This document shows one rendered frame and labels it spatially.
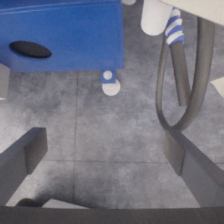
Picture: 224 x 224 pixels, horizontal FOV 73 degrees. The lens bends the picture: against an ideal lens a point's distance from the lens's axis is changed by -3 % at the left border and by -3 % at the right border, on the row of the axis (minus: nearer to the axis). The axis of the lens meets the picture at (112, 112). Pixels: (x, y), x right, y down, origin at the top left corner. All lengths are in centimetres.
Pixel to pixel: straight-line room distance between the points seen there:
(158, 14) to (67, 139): 78
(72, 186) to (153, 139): 51
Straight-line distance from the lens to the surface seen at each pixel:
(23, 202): 96
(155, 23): 30
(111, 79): 73
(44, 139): 17
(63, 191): 98
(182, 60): 32
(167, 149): 17
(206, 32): 26
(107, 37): 54
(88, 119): 90
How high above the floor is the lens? 87
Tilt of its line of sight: 81 degrees down
